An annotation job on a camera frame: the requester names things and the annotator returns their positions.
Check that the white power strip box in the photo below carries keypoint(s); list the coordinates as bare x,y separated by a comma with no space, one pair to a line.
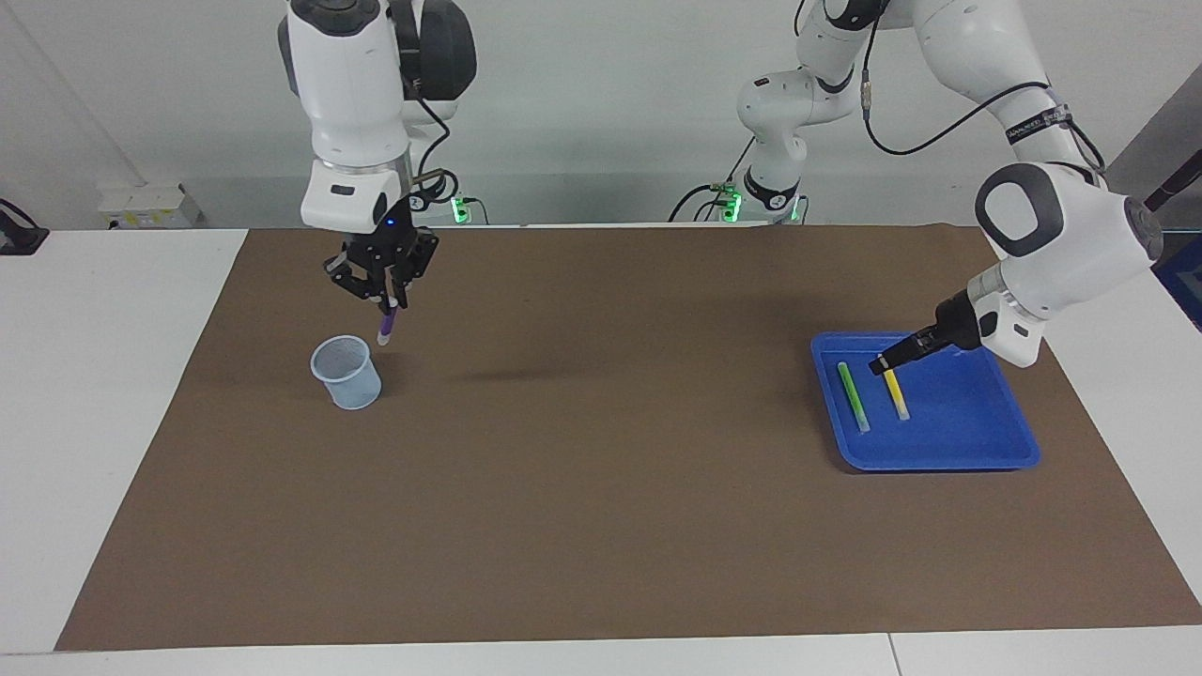
150,207

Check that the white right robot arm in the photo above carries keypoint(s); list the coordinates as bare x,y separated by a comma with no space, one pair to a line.
347,94

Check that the brown table mat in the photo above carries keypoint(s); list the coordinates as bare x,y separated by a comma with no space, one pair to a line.
601,469

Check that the yellow highlighter pen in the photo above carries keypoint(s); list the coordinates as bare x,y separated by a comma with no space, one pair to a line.
897,394

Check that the purple highlighter pen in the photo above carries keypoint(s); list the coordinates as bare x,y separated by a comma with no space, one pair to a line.
386,324

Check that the blue crate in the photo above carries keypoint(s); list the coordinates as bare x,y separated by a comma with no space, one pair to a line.
1188,291

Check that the blue plastic tray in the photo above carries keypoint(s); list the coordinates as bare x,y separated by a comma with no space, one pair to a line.
958,422

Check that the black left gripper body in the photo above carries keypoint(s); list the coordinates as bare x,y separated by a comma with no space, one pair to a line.
950,324

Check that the black stand pole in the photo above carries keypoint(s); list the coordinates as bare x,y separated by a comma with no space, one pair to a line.
1174,183

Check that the light blue mesh pen cup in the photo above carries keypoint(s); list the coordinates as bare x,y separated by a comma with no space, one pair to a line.
355,390

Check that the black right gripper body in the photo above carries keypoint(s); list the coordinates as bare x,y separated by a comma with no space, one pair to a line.
399,239

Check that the green highlighter pen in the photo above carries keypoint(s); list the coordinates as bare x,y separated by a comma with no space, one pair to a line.
854,399

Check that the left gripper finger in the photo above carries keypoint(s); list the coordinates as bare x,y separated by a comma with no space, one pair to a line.
892,355
903,361

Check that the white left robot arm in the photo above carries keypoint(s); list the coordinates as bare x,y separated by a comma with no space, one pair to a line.
1061,244

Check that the black clamp bracket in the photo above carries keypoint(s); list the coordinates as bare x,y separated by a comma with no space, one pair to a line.
19,239

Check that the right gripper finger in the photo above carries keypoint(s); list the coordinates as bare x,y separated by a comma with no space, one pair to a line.
362,277
406,277

